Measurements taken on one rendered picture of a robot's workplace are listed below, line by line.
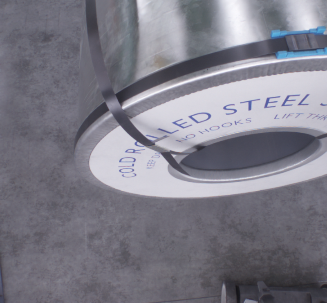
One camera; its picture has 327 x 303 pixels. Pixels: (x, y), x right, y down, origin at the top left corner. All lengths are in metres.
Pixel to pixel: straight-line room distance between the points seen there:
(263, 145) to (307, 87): 0.71
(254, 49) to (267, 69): 0.05
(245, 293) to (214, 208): 0.51
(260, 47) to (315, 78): 0.15
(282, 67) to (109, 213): 1.46
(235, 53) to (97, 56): 0.30
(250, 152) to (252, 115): 0.63
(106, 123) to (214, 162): 0.73
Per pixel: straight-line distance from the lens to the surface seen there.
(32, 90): 2.37
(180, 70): 0.64
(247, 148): 1.43
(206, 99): 0.69
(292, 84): 0.71
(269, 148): 1.41
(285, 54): 0.61
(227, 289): 1.67
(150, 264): 1.84
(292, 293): 1.75
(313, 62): 0.66
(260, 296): 1.17
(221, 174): 1.37
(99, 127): 0.77
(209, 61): 0.62
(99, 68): 0.72
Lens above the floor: 1.83
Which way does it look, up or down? 68 degrees down
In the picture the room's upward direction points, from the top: 1 degrees counter-clockwise
